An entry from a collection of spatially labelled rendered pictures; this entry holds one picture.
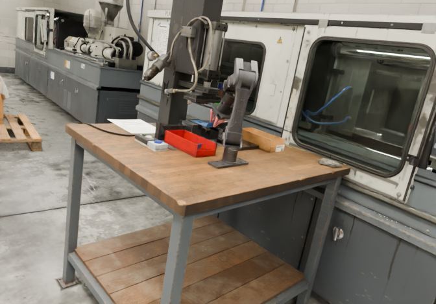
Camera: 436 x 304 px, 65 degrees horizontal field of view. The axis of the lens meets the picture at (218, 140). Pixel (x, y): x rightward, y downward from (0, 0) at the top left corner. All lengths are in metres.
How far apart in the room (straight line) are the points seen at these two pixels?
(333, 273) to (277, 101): 1.09
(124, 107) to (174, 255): 3.94
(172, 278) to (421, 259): 1.20
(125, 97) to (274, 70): 3.00
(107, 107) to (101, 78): 0.40
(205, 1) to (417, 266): 1.64
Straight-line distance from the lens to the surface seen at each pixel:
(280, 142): 1.94
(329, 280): 2.22
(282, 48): 2.33
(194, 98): 1.76
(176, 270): 1.22
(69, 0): 11.12
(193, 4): 1.91
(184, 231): 1.15
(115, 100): 4.92
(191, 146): 1.54
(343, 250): 2.11
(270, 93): 2.35
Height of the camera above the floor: 1.35
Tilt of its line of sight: 14 degrees down
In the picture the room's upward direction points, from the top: 10 degrees clockwise
